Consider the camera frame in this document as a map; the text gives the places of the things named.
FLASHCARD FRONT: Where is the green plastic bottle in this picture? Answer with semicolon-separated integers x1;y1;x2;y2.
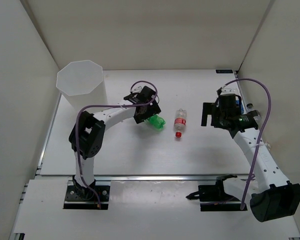
146;114;166;132

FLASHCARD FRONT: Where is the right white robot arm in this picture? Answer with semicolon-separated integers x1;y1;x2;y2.
201;93;300;222

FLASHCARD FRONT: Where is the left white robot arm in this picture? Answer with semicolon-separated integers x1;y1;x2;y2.
68;86;161;201

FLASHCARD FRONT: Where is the white translucent octagonal bin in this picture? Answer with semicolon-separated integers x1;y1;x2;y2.
56;60;108;115

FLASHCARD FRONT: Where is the clear bottle blue label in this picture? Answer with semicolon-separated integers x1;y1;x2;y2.
235;95;245;114

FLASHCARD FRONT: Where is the clear bottle black label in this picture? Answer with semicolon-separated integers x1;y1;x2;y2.
246;103;262;124

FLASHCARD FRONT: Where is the clear bottle red label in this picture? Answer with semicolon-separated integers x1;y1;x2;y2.
173;108;187;139

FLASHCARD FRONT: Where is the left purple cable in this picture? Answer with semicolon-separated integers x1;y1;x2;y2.
74;80;159;210

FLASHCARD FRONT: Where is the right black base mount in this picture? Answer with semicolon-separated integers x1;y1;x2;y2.
185;174;248;212

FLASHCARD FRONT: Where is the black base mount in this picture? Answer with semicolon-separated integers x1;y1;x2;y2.
63;180;111;210
185;174;248;212

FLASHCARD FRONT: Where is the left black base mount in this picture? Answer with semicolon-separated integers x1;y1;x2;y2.
63;180;111;210

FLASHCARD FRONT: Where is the aluminium rail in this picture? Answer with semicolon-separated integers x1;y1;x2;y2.
34;174;248;182

